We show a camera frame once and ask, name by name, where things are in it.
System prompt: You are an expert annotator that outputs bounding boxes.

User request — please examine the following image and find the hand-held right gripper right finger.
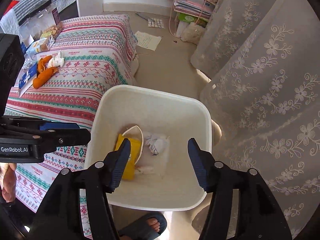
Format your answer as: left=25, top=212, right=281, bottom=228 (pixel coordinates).
left=187, top=137, right=293, bottom=240

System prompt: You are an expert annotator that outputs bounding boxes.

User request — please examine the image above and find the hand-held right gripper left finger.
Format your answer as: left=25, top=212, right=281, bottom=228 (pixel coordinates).
left=26, top=138, right=132, bottom=240

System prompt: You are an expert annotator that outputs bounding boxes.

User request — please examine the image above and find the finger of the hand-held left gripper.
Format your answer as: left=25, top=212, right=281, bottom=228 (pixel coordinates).
left=0, top=127, right=91, bottom=153
left=0, top=116, right=81, bottom=131

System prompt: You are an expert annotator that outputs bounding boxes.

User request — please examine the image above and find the yellow snack packet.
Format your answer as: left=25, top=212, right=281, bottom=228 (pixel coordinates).
left=114, top=133, right=143, bottom=180

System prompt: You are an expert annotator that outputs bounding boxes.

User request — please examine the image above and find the blue and white packet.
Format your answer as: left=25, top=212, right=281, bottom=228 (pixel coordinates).
left=17, top=62, right=38, bottom=98

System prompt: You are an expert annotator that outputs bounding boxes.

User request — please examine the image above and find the curled orange peel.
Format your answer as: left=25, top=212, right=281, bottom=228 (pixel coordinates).
left=37, top=55, right=53, bottom=74

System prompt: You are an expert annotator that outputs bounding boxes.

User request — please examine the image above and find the light blue drink carton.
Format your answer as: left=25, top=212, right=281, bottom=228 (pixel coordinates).
left=30, top=35, right=55, bottom=53

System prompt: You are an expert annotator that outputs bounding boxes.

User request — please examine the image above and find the long orange peel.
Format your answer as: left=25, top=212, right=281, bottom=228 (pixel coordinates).
left=33, top=67, right=59, bottom=89

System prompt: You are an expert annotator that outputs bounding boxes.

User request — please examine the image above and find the white plastic bin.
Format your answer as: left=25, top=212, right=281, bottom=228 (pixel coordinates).
left=84, top=84, right=213, bottom=211

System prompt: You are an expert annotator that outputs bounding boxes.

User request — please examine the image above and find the white tissue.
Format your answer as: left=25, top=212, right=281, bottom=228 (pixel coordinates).
left=47, top=51, right=65, bottom=68

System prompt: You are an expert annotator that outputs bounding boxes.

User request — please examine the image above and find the person's left hand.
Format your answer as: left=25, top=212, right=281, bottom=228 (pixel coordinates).
left=0, top=163, right=17, bottom=203

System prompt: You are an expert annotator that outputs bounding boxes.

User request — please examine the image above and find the clear plastic wrapper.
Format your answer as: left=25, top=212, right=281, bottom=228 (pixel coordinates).
left=23, top=51, right=39, bottom=67

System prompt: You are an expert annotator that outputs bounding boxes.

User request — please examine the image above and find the white paper cup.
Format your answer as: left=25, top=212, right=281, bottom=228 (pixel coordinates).
left=121, top=124, right=145, bottom=167

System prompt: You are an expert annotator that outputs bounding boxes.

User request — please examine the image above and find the crumpled white paper ball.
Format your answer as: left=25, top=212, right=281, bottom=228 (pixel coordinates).
left=144, top=132, right=170, bottom=157

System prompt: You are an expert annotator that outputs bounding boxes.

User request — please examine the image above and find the peanut jar with black lid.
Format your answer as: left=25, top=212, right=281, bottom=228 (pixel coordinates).
left=18, top=0, right=63, bottom=42

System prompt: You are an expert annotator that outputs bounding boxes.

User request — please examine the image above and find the patterned striped tablecloth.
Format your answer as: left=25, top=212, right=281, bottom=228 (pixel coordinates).
left=4, top=14, right=139, bottom=238

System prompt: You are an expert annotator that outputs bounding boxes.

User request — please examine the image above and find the foot in dark slipper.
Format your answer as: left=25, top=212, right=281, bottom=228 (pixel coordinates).
left=117, top=212, right=167, bottom=240

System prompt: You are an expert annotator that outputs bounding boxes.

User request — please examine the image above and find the person's foot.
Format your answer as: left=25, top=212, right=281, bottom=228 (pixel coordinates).
left=144, top=217, right=161, bottom=233

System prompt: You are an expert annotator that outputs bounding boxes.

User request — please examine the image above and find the dark grey sofa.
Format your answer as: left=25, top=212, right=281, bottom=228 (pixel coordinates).
left=60, top=1, right=80, bottom=22

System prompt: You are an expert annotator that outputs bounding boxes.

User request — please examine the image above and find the white lace curtain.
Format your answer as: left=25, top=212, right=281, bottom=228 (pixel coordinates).
left=190, top=0, right=320, bottom=238

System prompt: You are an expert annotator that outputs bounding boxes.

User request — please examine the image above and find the white paper sheet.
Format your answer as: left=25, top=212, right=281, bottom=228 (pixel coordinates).
left=134, top=31, right=162, bottom=51

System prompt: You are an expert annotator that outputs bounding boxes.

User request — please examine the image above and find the white cloth bag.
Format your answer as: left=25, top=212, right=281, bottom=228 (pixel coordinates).
left=180, top=22, right=207, bottom=43

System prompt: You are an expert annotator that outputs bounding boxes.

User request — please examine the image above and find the grid sticker sheet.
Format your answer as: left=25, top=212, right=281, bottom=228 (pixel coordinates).
left=147, top=18, right=165, bottom=28

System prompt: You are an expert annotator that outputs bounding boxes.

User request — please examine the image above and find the green cardboard box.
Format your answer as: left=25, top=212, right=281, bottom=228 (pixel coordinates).
left=178, top=13, right=208, bottom=28

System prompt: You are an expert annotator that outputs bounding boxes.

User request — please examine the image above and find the stack of papers and folders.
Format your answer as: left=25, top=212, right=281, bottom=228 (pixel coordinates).
left=172, top=0, right=218, bottom=23

